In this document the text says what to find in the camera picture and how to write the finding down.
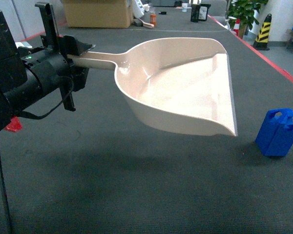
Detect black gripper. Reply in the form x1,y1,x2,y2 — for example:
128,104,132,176
18,2,95,112

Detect beige plastic dustpan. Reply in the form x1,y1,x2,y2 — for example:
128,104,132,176
70,37,238,137

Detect blue plastic part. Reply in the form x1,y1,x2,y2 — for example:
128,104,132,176
255,108,293,156

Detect cardboard box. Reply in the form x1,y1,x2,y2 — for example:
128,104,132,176
63,0,133,28

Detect beige brush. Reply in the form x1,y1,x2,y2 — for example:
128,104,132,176
134,18,154,29

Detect white plastic bag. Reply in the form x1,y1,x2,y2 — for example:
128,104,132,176
132,0,145,19

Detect red tag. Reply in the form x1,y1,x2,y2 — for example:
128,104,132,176
4,116,22,133

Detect orange bottle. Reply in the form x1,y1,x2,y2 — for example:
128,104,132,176
150,13,156,26

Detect white paper cup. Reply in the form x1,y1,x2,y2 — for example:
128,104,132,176
182,3,188,12

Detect black white carton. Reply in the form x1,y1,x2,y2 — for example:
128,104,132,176
190,4,210,22

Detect red white traffic cone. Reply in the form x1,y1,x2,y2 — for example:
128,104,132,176
233,19,240,36

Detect potted green plant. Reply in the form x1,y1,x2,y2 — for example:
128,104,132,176
228,0,268,39

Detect yellow black striped bollard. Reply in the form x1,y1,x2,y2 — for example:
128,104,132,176
252,14,272,51

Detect black cable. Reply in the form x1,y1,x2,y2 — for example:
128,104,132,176
0,75,75,234

